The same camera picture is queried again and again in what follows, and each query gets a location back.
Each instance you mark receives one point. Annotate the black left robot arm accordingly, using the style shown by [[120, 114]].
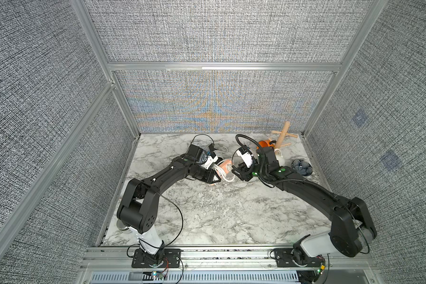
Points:
[[140, 203]]

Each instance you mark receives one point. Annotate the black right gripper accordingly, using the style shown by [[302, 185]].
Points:
[[244, 171]]

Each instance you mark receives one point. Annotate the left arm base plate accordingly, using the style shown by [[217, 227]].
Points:
[[156, 257]]

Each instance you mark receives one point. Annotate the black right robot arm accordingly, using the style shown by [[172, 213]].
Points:
[[352, 229]]

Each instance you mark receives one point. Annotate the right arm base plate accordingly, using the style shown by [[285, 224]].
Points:
[[293, 257]]

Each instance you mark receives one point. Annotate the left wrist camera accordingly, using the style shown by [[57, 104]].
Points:
[[209, 160]]

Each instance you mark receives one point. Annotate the aluminium front rail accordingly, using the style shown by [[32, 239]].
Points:
[[224, 264]]

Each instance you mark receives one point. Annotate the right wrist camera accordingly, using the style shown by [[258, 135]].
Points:
[[246, 157]]

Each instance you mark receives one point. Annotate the white mug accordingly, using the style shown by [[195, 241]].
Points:
[[279, 156]]

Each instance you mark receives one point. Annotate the orange mug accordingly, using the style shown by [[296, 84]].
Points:
[[267, 143]]

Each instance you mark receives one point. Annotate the wooden mug tree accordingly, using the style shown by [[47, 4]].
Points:
[[283, 134]]

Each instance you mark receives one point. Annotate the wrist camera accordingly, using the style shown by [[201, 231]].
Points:
[[246, 157], [209, 160]]

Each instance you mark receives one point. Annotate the pink power strip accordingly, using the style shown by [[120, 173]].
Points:
[[225, 167]]

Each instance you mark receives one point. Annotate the silver cylinder on table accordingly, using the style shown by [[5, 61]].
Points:
[[121, 226]]

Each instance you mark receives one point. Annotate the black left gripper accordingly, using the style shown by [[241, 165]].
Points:
[[206, 172]]

